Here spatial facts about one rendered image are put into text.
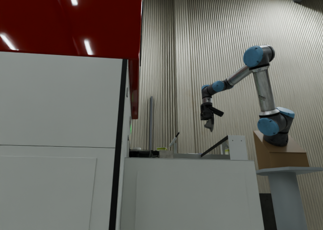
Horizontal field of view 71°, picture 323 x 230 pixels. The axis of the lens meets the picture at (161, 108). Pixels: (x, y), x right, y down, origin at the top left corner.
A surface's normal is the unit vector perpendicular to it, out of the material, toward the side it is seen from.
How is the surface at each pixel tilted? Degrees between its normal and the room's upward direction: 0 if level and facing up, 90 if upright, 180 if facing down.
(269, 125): 123
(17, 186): 90
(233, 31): 90
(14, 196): 90
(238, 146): 90
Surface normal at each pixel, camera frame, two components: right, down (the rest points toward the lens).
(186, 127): 0.09, -0.37
